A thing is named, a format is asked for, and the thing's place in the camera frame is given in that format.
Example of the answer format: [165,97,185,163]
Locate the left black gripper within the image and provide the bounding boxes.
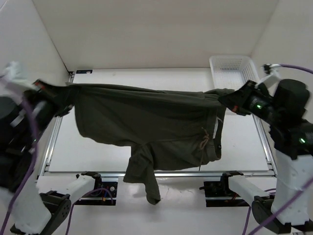
[19,76,81,146]

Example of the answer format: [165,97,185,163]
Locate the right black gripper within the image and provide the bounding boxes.
[218,79,282,123]

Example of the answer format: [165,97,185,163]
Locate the olive green shorts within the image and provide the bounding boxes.
[68,84,231,205]

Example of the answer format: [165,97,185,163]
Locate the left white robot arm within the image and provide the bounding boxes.
[0,61,103,235]

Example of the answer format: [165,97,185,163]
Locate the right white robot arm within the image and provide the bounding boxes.
[219,64,313,235]

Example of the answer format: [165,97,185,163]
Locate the white perforated plastic basket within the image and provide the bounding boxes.
[209,55,259,90]

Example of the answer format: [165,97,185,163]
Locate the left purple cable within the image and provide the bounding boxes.
[0,73,115,235]

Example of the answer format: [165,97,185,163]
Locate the purple cable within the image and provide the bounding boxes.
[241,63,313,235]
[0,73,115,235]

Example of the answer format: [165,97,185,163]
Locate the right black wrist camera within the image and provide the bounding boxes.
[273,79,310,118]

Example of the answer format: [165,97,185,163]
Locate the aluminium frame rail left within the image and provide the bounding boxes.
[20,71,75,235]

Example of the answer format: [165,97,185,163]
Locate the aluminium front rail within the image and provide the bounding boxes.
[42,170,275,178]

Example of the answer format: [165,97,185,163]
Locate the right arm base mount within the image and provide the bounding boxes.
[199,181,249,208]

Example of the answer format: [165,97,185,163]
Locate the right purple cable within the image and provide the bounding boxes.
[241,63,313,235]

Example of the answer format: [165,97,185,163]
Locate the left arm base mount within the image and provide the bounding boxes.
[75,180,118,206]

